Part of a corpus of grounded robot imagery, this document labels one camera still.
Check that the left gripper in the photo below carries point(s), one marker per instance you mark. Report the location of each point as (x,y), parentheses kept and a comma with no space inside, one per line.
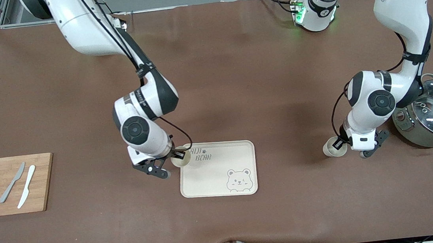
(341,141)

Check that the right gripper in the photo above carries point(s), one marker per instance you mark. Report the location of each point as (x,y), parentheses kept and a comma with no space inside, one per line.
(173,154)

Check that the white IKEA cup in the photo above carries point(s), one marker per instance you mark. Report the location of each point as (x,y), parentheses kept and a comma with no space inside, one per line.
(328,151)
(180,162)

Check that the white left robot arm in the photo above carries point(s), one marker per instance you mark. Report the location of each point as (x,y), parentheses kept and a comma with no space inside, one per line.
(399,0)

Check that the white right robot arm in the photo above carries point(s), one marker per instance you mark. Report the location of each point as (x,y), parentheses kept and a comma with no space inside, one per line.
(72,24)

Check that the cream tray with bear print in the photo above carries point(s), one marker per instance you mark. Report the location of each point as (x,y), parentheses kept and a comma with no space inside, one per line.
(214,177)

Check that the sage green electric cooking pot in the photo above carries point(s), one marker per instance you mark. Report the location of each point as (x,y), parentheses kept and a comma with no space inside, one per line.
(412,130)

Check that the brown table mat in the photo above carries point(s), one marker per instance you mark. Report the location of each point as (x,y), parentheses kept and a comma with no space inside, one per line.
(92,236)

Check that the bamboo cutting board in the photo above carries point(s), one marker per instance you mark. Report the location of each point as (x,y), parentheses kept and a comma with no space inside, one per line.
(40,186)

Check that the white plastic knife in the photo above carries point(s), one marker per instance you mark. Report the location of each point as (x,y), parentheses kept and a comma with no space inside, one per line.
(26,187)

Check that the grey plastic knife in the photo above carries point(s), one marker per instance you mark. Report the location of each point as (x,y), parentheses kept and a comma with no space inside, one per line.
(10,187)

